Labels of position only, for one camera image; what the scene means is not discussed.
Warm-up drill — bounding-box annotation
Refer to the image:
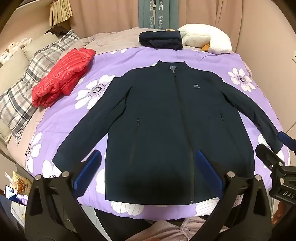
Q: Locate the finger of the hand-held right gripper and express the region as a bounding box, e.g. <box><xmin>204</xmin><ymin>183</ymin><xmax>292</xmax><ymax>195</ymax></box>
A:
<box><xmin>255</xmin><ymin>143</ymin><xmax>286</xmax><ymax>168</ymax></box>
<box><xmin>278</xmin><ymin>132</ymin><xmax>296</xmax><ymax>150</ymax></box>

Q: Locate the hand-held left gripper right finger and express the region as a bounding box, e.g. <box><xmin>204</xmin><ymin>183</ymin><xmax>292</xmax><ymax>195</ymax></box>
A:
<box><xmin>197</xmin><ymin>150</ymin><xmax>273</xmax><ymax>241</ymax></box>

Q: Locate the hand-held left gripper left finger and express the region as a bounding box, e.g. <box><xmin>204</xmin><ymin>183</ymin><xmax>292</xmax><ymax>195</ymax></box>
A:
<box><xmin>24</xmin><ymin>149</ymin><xmax>102</xmax><ymax>241</ymax></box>

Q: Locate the navy zip jacket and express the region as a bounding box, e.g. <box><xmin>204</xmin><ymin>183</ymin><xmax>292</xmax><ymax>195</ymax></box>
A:
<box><xmin>51</xmin><ymin>60</ymin><xmax>284</xmax><ymax>205</ymax></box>

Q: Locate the person's right hand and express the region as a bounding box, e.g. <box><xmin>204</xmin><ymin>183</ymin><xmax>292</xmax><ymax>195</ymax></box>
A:
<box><xmin>273</xmin><ymin>200</ymin><xmax>287</xmax><ymax>232</ymax></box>

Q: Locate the person's black clothing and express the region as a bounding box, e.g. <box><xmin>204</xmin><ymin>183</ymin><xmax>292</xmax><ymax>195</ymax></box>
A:
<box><xmin>94</xmin><ymin>208</ymin><xmax>158</xmax><ymax>241</ymax></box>

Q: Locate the person's pink fleece clothing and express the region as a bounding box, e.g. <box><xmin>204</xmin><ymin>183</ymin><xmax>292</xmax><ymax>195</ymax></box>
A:
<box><xmin>125</xmin><ymin>217</ymin><xmax>232</xmax><ymax>241</ymax></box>

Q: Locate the yellow snack packet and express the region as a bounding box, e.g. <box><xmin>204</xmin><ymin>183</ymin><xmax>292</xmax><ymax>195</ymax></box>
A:
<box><xmin>10</xmin><ymin>171</ymin><xmax>33</xmax><ymax>195</ymax></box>

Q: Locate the red down jacket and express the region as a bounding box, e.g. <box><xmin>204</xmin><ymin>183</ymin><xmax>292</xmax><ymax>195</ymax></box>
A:
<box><xmin>31</xmin><ymin>47</ymin><xmax>96</xmax><ymax>107</ymax></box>

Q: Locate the grey plaid pillow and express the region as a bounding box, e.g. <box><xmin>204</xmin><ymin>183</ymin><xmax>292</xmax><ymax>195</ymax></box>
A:
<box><xmin>0</xmin><ymin>29</ymin><xmax>80</xmax><ymax>139</ymax></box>

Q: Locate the purple floral blanket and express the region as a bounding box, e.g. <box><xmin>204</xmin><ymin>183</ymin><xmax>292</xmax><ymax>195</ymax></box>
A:
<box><xmin>24</xmin><ymin>45</ymin><xmax>292</xmax><ymax>220</ymax></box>

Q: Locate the beige pillow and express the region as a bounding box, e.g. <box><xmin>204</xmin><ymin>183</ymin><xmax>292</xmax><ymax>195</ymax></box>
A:
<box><xmin>22</xmin><ymin>32</ymin><xmax>70</xmax><ymax>61</ymax></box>
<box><xmin>0</xmin><ymin>49</ymin><xmax>29</xmax><ymax>98</ymax></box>

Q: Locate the white plush goose toy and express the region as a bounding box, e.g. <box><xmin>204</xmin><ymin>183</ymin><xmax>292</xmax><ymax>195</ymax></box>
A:
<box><xmin>177</xmin><ymin>23</ymin><xmax>232</xmax><ymax>55</ymax></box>

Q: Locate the folded navy garment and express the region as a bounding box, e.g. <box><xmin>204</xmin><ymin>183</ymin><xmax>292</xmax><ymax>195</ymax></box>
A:
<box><xmin>139</xmin><ymin>30</ymin><xmax>184</xmax><ymax>51</ymax></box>

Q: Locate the dark brown cloth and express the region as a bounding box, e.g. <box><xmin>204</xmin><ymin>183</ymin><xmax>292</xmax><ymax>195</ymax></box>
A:
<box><xmin>45</xmin><ymin>25</ymin><xmax>71</xmax><ymax>36</ymax></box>

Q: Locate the cluster of small plush toys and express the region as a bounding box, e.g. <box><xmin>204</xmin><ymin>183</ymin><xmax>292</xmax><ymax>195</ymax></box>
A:
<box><xmin>0</xmin><ymin>37</ymin><xmax>33</xmax><ymax>64</ymax></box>

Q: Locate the pink curtain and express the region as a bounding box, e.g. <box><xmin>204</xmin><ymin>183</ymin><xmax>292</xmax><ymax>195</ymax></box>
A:
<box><xmin>69</xmin><ymin>0</ymin><xmax>242</xmax><ymax>40</ymax></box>

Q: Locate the grey-green printed curtain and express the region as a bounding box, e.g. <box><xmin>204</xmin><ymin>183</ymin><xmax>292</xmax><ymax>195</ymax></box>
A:
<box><xmin>138</xmin><ymin>0</ymin><xmax>179</xmax><ymax>31</ymax></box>

